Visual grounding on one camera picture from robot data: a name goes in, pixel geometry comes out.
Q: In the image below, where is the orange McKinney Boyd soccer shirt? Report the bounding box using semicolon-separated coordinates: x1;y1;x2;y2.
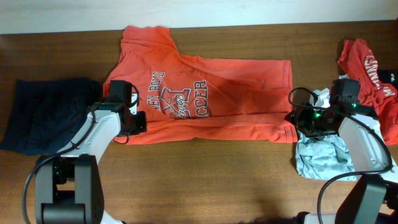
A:
108;26;297;145

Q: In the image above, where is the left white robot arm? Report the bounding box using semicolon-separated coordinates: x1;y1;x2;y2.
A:
27;80;147;224

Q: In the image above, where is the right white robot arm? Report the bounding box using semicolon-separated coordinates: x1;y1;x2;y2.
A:
285;78;397;224

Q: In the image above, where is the light grey-blue shirt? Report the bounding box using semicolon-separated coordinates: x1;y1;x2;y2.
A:
295;132;354;180

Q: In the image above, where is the red McKinney shirt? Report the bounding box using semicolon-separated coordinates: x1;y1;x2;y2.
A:
338;39;397;146

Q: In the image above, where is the folded navy blue garment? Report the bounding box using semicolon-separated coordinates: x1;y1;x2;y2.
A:
1;78;102;156

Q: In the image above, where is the black garment in pile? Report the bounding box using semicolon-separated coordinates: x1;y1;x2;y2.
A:
377;70;398;89

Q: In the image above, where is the right black cable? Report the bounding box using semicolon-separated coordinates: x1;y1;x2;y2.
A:
287;86;394;224

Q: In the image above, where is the black cable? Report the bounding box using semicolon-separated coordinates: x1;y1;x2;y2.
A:
21;83;141;224
287;86;394;224

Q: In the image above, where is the left black cable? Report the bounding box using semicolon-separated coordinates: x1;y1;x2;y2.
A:
21;83;141;224

